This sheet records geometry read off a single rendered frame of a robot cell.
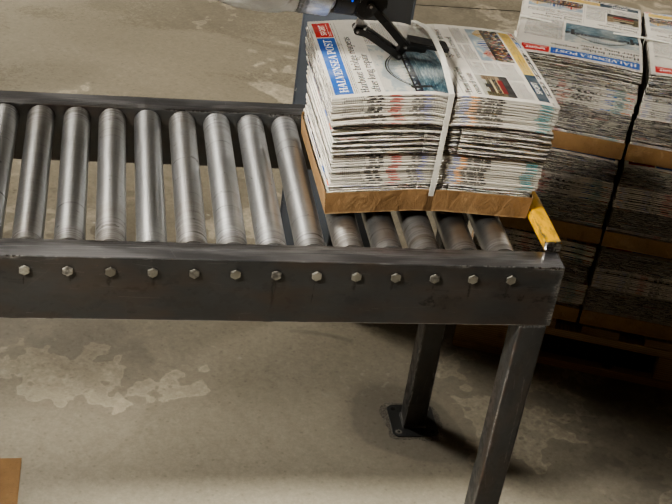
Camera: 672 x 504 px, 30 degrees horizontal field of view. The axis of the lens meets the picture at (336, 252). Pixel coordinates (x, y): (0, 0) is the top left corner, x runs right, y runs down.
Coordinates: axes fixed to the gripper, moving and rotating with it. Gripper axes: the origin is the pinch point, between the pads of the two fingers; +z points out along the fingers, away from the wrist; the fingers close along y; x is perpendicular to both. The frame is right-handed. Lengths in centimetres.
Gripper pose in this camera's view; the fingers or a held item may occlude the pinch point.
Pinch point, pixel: (451, 7)
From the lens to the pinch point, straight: 212.8
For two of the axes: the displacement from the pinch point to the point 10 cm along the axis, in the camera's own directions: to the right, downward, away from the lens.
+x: 1.4, 5.7, -8.1
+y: -2.1, 8.2, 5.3
